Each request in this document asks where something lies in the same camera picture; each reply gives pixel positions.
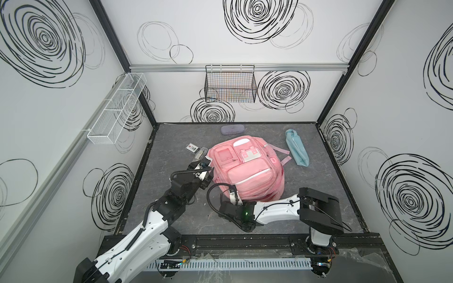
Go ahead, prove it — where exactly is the clear lead refill box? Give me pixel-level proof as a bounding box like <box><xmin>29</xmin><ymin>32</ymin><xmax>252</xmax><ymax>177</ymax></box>
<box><xmin>186</xmin><ymin>143</ymin><xmax>199</xmax><ymax>153</ymax></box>

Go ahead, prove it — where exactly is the pink student backpack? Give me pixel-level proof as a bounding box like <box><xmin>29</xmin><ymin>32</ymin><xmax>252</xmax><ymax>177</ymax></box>
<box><xmin>207</xmin><ymin>136</ymin><xmax>291</xmax><ymax>202</ymax></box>

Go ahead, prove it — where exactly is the purple fabric glasses case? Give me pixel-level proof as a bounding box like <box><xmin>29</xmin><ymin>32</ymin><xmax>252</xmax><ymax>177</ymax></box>
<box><xmin>221</xmin><ymin>124</ymin><xmax>245</xmax><ymax>135</ymax></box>

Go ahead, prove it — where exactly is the teal pencil pouch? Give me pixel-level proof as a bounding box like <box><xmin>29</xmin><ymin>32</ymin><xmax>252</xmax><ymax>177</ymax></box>
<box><xmin>285</xmin><ymin>129</ymin><xmax>310</xmax><ymax>167</ymax></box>

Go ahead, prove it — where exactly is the clear plastic eraser case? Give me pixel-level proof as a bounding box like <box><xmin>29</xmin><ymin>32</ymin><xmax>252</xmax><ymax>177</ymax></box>
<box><xmin>191</xmin><ymin>147</ymin><xmax>209</xmax><ymax>167</ymax></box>

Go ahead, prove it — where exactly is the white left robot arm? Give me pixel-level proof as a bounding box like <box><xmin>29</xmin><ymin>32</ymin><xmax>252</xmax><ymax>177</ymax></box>
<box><xmin>74</xmin><ymin>167</ymin><xmax>212</xmax><ymax>283</ymax></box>

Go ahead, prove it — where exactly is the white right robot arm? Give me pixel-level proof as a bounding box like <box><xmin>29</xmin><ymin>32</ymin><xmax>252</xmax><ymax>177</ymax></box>
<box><xmin>216</xmin><ymin>187</ymin><xmax>350</xmax><ymax>254</ymax></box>

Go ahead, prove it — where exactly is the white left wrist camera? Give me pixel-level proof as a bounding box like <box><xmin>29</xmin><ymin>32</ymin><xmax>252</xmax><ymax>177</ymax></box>
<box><xmin>194</xmin><ymin>157</ymin><xmax>212</xmax><ymax>180</ymax></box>

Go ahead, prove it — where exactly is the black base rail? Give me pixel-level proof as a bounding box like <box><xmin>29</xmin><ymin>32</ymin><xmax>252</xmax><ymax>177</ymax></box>
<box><xmin>100</xmin><ymin>231</ymin><xmax>383</xmax><ymax>257</ymax></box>

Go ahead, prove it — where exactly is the grey slotted cable duct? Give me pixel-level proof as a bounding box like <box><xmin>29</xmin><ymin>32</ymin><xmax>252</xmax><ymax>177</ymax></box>
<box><xmin>144</xmin><ymin>258</ymin><xmax>313</xmax><ymax>272</ymax></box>

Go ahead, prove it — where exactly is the white mesh wall shelf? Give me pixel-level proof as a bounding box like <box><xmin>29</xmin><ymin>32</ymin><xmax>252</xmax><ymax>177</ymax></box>
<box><xmin>87</xmin><ymin>73</ymin><xmax>147</xmax><ymax>145</ymax></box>

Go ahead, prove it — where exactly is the black wire basket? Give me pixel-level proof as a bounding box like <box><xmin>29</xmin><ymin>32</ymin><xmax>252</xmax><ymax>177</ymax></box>
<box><xmin>204</xmin><ymin>71</ymin><xmax>258</xmax><ymax>103</ymax></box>

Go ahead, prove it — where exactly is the aluminium wall rail back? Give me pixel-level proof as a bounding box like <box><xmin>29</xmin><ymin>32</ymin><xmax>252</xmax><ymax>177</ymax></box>
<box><xmin>130</xmin><ymin>63</ymin><xmax>349</xmax><ymax>73</ymax></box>

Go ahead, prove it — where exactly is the aluminium wall rail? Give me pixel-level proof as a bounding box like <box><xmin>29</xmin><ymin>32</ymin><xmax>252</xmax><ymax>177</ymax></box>
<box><xmin>130</xmin><ymin>63</ymin><xmax>349</xmax><ymax>73</ymax></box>
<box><xmin>1</xmin><ymin>74</ymin><xmax>126</xmax><ymax>266</ymax></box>

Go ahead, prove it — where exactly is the aluminium wall rail left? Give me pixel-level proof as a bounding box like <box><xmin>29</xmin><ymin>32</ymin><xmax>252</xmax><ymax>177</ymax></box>
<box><xmin>1</xmin><ymin>74</ymin><xmax>126</xmax><ymax>266</ymax></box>

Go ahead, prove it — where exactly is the black aluminium frame post left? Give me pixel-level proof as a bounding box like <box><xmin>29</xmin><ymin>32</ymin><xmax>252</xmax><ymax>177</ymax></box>
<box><xmin>89</xmin><ymin>0</ymin><xmax>159</xmax><ymax>130</ymax></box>

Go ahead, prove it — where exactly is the black frame post right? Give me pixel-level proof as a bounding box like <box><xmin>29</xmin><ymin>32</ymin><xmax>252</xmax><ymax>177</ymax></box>
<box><xmin>316</xmin><ymin>0</ymin><xmax>395</xmax><ymax>127</ymax></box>

